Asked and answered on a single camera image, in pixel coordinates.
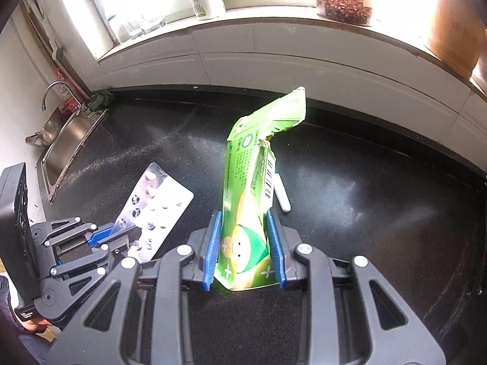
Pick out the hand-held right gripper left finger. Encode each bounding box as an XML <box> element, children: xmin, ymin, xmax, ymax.
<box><xmin>46</xmin><ymin>210</ymin><xmax>223</xmax><ymax>365</ymax></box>

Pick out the brown wooden board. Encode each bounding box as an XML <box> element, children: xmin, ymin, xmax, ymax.
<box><xmin>424</xmin><ymin>0</ymin><xmax>487</xmax><ymax>77</ymax></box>

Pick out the person's left forearm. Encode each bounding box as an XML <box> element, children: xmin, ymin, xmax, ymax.
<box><xmin>0</xmin><ymin>276</ymin><xmax>52</xmax><ymax>365</ymax></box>

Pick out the green cloth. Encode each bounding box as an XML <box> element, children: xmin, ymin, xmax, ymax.
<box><xmin>89</xmin><ymin>89</ymin><xmax>115</xmax><ymax>111</ymax></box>

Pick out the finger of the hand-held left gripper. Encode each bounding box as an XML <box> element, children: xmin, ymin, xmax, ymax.
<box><xmin>30</xmin><ymin>217</ymin><xmax>134</xmax><ymax>249</ymax></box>
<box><xmin>49</xmin><ymin>238</ymin><xmax>131</xmax><ymax>279</ymax></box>

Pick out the silver blister pack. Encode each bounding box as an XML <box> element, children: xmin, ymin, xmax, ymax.
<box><xmin>112</xmin><ymin>162</ymin><xmax>194</xmax><ymax>263</ymax></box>

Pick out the clear glass cup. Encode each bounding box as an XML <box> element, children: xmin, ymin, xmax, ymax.
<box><xmin>144</xmin><ymin>13</ymin><xmax>168</xmax><ymax>35</ymax></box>
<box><xmin>124</xmin><ymin>15</ymin><xmax>145</xmax><ymax>40</ymax></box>

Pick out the red label bottle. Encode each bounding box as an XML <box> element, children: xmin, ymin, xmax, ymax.
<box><xmin>59</xmin><ymin>84</ymin><xmax>77</xmax><ymax>111</ymax></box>

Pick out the green paper carton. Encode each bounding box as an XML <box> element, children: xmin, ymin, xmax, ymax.
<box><xmin>215</xmin><ymin>87</ymin><xmax>307</xmax><ymax>291</ymax></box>

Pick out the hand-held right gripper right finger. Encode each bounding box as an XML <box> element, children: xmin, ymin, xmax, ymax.
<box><xmin>265</xmin><ymin>208</ymin><xmax>447</xmax><ymax>365</ymax></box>

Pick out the bag of dried red peppers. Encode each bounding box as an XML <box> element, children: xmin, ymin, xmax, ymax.
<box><xmin>315</xmin><ymin>0</ymin><xmax>373</xmax><ymax>26</ymax></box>

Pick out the stainless steel sink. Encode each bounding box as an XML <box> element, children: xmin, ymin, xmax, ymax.
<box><xmin>40</xmin><ymin>108</ymin><xmax>109</xmax><ymax>204</ymax></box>

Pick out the chrome faucet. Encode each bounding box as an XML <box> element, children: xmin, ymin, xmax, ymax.
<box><xmin>41</xmin><ymin>81</ymin><xmax>82</xmax><ymax>112</ymax></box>

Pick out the white pen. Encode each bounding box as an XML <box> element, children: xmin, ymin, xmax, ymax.
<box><xmin>275</xmin><ymin>171</ymin><xmax>292</xmax><ymax>213</ymax></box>

